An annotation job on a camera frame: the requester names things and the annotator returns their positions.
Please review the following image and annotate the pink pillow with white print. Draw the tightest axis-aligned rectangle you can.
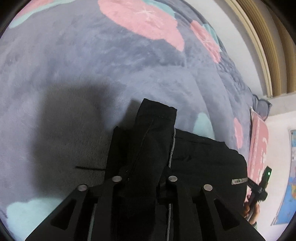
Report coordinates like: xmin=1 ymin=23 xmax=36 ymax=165
xmin=247 ymin=108 xmax=269 ymax=184

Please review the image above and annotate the person's right hand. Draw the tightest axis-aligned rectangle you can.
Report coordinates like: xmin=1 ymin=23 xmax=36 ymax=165
xmin=242 ymin=202 xmax=260 ymax=229

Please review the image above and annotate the striped brown window blind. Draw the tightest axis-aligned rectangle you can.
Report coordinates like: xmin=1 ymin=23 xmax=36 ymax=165
xmin=225 ymin=0 xmax=295 ymax=97

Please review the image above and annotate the black jacket with white lettering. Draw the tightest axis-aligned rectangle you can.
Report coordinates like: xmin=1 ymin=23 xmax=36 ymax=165
xmin=105 ymin=99 xmax=247 ymax=240

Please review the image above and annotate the colourful wall map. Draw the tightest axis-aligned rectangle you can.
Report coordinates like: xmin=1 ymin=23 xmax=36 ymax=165
xmin=271 ymin=130 xmax=295 ymax=225

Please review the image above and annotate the grey floral plush blanket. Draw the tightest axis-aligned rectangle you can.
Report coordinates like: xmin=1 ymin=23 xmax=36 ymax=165
xmin=1 ymin=1 xmax=253 ymax=240

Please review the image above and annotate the grey cat-ear cushion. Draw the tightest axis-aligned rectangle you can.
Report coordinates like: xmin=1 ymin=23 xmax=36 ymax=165
xmin=252 ymin=94 xmax=272 ymax=121

